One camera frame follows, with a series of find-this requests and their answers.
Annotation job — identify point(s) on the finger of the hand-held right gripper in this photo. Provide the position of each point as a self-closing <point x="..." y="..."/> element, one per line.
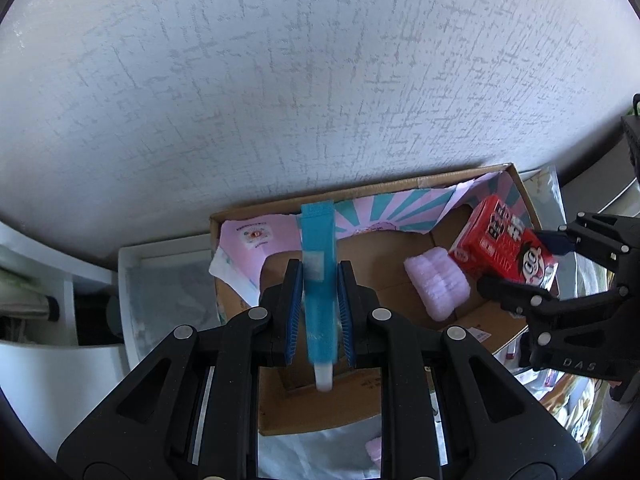
<point x="520" y="297"/>
<point x="556" y="242"/>

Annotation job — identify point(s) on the pile of colourful packets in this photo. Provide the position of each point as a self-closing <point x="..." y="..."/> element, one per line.
<point x="565" y="400"/>

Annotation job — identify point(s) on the blue squeeze tube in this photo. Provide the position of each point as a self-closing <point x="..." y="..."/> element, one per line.
<point x="320" y="280"/>

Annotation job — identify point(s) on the small pink packet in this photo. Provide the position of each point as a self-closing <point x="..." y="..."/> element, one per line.
<point x="374" y="455"/>

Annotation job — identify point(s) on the white shelf unit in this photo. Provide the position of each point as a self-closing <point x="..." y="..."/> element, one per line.
<point x="45" y="360"/>

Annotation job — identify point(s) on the dark device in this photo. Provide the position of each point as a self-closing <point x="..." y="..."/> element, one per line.
<point x="632" y="135"/>

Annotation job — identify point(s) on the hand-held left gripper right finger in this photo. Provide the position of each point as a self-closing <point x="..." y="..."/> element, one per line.
<point x="347" y="310"/>

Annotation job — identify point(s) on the silver plastic bag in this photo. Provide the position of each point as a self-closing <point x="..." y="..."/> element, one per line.
<point x="310" y="452"/>

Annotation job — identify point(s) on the pink and teal cardboard box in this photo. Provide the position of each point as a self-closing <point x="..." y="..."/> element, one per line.
<point x="390" y="270"/>

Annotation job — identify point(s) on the pink foam pack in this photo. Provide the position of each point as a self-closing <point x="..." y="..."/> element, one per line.
<point x="437" y="280"/>

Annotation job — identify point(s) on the red printed carton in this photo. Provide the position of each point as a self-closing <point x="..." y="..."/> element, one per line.
<point x="500" y="245"/>

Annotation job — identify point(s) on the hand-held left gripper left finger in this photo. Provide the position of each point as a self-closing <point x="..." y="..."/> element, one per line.
<point x="294" y="310"/>

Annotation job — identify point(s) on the white plastic tray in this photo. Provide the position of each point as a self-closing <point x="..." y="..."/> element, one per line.
<point x="165" y="300"/>

